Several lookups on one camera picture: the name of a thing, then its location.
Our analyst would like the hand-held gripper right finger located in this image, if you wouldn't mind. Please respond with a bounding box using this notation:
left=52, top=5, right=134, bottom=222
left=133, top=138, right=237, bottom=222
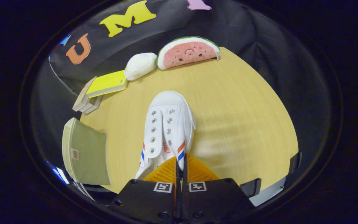
left=182, top=154, right=255, bottom=224

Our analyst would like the green fabric storage box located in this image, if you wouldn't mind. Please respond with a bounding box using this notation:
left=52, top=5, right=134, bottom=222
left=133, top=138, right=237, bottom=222
left=62, top=117, right=111, bottom=186

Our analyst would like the black backdrop cloth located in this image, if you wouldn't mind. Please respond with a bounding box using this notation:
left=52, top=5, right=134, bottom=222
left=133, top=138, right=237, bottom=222
left=30, top=0, right=332, bottom=187

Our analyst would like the white canvas shoe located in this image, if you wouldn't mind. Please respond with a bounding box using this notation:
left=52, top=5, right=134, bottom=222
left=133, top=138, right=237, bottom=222
left=135, top=91, right=196, bottom=181

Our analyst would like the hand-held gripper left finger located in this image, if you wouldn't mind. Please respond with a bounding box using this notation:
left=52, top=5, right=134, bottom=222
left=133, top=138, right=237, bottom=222
left=109, top=156, right=182, bottom=224

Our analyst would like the yellow book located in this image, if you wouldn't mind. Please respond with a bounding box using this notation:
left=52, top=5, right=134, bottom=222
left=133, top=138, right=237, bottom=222
left=85, top=70, right=128, bottom=99

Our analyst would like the white plush toy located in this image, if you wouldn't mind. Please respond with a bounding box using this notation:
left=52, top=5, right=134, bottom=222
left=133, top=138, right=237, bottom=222
left=124, top=52, right=158, bottom=82

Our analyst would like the tan book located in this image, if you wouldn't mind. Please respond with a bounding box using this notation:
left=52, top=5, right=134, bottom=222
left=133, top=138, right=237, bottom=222
left=72, top=76, right=97, bottom=112

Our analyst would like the pale paperback book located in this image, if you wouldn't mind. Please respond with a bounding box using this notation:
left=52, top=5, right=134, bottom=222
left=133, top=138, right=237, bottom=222
left=86, top=95, right=103, bottom=114
left=80, top=95, right=100, bottom=113

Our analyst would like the watermelon plush toy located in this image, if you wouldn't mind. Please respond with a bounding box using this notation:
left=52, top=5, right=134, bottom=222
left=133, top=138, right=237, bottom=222
left=155, top=36, right=222, bottom=70

